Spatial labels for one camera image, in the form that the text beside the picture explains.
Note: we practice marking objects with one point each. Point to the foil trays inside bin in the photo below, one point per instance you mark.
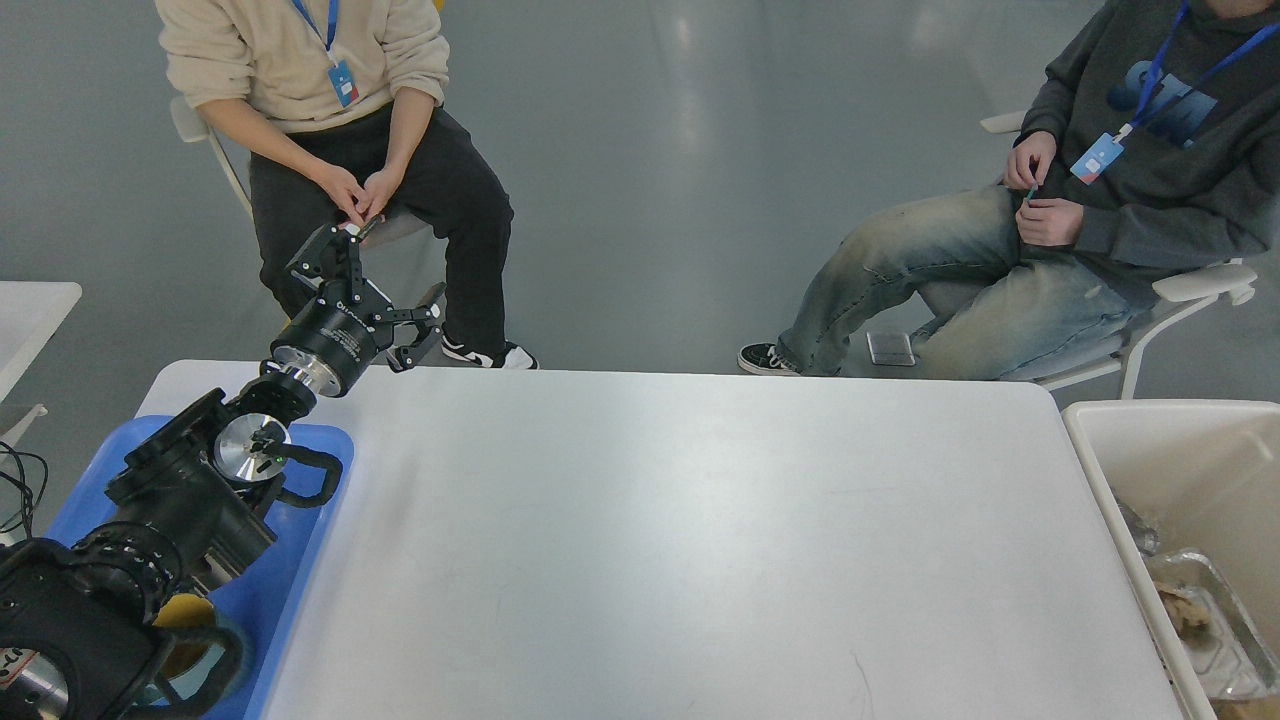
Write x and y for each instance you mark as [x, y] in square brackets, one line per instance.
[1145, 535]

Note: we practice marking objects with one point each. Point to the white chair of right person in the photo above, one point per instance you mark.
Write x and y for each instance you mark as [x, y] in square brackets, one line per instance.
[1179, 297]

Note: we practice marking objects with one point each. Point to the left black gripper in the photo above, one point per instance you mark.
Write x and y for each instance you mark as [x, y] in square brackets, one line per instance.
[326, 347]

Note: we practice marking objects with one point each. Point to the person in grey hoodie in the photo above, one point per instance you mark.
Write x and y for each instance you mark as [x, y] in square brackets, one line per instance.
[1151, 149]

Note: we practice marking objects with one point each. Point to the person in beige shirt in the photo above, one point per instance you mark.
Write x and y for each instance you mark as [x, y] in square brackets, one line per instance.
[341, 106]

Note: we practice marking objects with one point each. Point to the grey office chair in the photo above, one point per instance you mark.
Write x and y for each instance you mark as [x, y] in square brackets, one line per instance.
[394, 224]

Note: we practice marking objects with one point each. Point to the brown paper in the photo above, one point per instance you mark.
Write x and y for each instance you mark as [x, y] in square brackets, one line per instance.
[1187, 616]

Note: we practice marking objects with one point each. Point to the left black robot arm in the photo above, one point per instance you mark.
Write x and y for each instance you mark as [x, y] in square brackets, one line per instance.
[81, 638]

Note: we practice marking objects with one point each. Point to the white side table left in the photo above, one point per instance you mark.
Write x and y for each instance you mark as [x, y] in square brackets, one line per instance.
[31, 313]

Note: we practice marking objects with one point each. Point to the smartphone on chair seat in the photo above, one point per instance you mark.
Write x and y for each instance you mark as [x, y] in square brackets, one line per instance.
[890, 349]

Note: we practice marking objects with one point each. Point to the dark teal mug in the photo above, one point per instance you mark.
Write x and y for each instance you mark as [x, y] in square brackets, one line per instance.
[188, 667]

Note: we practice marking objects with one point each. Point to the aluminium foil tray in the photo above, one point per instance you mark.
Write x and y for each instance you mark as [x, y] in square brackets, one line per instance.
[1231, 661]

